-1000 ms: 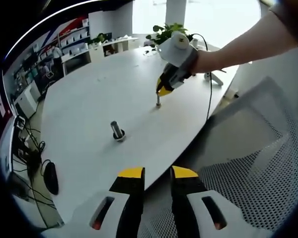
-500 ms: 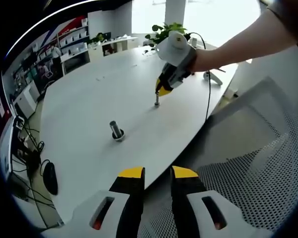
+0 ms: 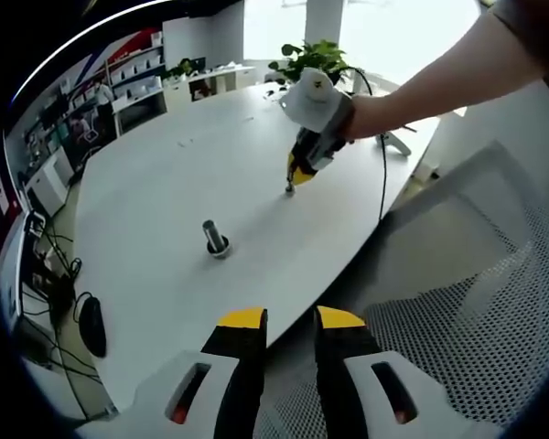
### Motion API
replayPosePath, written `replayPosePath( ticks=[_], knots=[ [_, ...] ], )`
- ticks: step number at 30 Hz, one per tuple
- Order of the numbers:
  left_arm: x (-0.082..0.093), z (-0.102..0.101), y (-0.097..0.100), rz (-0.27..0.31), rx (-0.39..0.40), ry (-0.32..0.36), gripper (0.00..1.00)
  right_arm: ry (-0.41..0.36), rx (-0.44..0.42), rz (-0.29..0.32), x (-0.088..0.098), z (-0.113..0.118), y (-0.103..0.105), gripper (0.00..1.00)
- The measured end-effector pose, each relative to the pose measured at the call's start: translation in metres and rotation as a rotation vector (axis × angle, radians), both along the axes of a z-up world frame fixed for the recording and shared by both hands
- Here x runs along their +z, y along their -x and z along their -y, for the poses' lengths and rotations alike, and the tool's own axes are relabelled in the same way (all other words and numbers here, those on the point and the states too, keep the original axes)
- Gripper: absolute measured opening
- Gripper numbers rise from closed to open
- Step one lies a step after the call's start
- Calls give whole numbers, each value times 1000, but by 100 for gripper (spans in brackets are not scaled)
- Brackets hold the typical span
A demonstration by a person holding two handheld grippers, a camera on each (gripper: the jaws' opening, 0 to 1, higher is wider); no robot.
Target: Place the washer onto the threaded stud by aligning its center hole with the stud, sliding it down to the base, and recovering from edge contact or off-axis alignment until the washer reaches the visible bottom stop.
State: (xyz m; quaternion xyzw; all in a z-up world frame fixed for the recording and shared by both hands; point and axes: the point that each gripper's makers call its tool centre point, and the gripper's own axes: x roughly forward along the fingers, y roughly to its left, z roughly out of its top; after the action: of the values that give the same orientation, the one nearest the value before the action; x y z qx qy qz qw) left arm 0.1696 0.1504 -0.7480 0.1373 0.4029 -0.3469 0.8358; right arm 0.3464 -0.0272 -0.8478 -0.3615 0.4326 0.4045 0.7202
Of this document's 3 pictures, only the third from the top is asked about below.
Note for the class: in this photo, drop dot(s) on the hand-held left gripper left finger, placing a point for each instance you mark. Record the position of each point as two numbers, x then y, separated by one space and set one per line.
238 361

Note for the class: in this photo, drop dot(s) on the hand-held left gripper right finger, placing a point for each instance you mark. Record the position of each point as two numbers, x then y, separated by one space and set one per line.
343 366

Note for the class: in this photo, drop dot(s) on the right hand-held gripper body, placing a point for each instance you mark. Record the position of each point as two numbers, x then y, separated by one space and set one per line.
318 105

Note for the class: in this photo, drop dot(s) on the thin threaded stud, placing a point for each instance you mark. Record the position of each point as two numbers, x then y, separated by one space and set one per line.
289 189

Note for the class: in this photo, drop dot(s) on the thick threaded stud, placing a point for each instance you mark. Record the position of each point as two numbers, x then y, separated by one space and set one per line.
209 231

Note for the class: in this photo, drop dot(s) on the potted green plant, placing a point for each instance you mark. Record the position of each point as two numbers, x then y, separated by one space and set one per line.
315 57

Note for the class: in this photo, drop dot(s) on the white handheld controller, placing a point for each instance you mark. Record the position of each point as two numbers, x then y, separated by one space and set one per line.
400 147

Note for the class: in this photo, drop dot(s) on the white background desk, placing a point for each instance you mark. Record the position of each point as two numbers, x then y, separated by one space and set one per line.
219 80

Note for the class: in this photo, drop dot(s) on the small green plant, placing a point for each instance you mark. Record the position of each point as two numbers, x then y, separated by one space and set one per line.
180 68

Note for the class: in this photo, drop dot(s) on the black computer mouse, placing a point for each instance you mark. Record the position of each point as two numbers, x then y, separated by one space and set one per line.
93 327

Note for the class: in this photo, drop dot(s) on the grey mesh office chair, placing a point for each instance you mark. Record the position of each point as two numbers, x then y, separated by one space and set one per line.
462 274

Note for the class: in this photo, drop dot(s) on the storage shelf with white bins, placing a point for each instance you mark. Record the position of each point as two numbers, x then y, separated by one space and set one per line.
137 64

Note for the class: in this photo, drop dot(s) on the ceiling light strip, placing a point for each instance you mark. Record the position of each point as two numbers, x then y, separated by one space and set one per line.
82 33

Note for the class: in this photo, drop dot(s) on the white low cabinet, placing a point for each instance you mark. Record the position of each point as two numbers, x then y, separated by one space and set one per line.
50 183

